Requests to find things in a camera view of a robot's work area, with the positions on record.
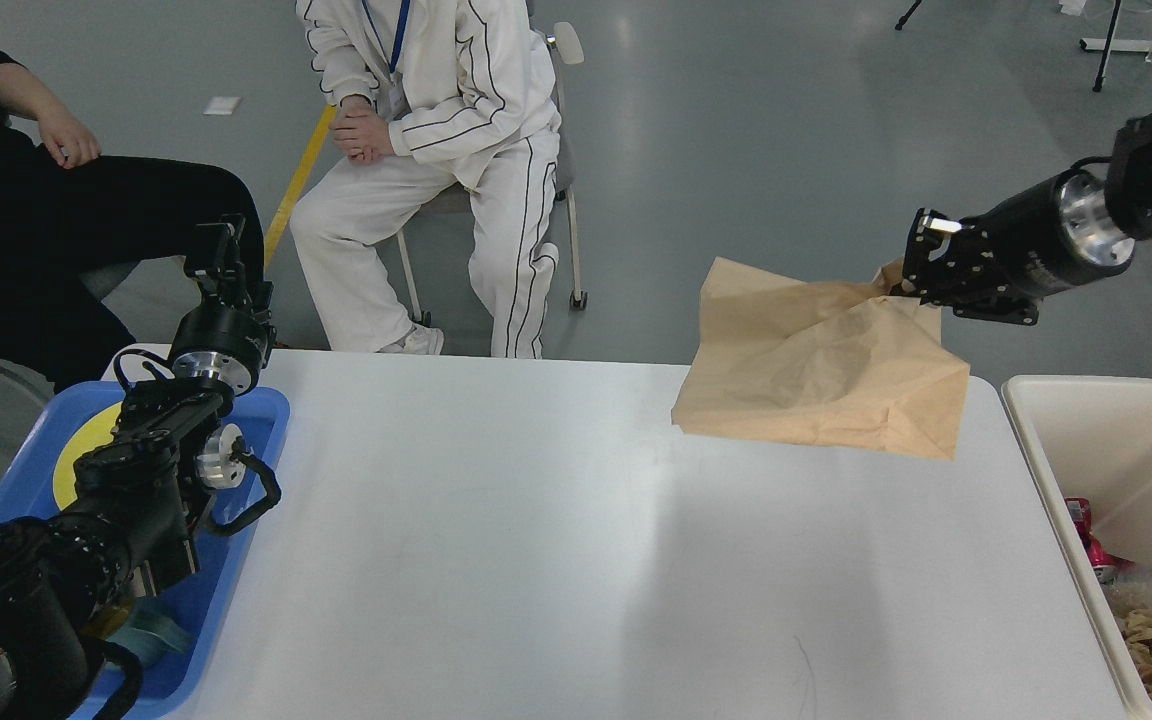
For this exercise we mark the person in black trousers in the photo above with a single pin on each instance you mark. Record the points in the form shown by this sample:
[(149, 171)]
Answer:
[(67, 208)]

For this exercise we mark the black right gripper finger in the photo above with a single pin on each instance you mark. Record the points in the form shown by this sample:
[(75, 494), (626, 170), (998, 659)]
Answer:
[(1003, 309), (943, 255)]

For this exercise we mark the white paper scrap on floor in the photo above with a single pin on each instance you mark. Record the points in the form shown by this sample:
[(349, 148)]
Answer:
[(222, 106)]

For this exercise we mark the red round object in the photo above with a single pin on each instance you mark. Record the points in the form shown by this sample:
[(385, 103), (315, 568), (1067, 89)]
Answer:
[(1105, 566)]

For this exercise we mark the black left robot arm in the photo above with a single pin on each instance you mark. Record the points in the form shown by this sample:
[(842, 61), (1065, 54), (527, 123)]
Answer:
[(174, 466)]

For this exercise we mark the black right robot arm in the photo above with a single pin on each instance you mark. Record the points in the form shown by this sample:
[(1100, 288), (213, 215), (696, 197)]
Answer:
[(1127, 176)]

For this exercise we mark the yellow plastic plate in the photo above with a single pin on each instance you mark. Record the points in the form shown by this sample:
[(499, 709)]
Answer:
[(93, 433)]

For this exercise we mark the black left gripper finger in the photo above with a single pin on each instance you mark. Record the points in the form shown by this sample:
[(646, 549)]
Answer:
[(214, 261), (260, 296)]

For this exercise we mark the dark teal mug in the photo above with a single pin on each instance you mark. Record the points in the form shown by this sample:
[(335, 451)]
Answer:
[(145, 627)]

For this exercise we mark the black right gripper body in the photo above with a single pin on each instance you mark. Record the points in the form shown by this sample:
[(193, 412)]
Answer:
[(1055, 236)]

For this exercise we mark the beige plastic bin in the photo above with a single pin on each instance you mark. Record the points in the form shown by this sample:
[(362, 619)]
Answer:
[(1091, 437)]

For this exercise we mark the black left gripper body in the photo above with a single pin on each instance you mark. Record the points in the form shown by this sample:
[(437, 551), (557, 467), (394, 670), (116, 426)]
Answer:
[(223, 343)]

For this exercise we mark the brown paper bag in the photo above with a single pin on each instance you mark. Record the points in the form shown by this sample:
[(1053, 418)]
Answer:
[(822, 364)]

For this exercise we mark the person in white tracksuit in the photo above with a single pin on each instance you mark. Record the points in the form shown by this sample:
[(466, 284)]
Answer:
[(429, 95)]

